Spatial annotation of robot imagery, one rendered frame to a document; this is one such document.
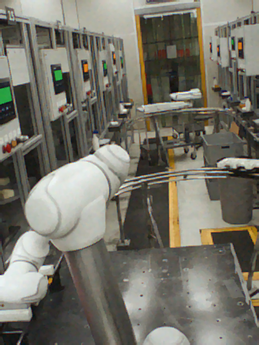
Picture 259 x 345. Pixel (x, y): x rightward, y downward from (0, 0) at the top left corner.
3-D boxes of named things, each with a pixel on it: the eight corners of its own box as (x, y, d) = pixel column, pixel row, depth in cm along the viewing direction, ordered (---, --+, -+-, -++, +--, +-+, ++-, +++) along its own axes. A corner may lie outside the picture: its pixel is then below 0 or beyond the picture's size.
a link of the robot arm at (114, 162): (81, 174, 122) (52, 189, 111) (113, 128, 113) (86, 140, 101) (113, 205, 120) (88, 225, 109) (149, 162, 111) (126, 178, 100)
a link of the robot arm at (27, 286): (1, 312, 141) (11, 281, 151) (46, 310, 139) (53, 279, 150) (-10, 291, 135) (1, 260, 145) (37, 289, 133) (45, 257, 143)
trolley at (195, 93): (210, 143, 778) (206, 89, 751) (178, 147, 777) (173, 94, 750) (200, 135, 859) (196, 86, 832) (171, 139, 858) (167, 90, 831)
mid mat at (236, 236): (282, 278, 318) (282, 276, 318) (208, 283, 324) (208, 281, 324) (256, 226, 414) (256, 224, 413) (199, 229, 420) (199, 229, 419)
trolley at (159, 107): (148, 167, 666) (141, 105, 640) (139, 159, 719) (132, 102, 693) (200, 158, 683) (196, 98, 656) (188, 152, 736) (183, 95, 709)
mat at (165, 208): (183, 282, 330) (183, 280, 330) (109, 286, 337) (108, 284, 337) (173, 135, 889) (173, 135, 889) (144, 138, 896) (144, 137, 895)
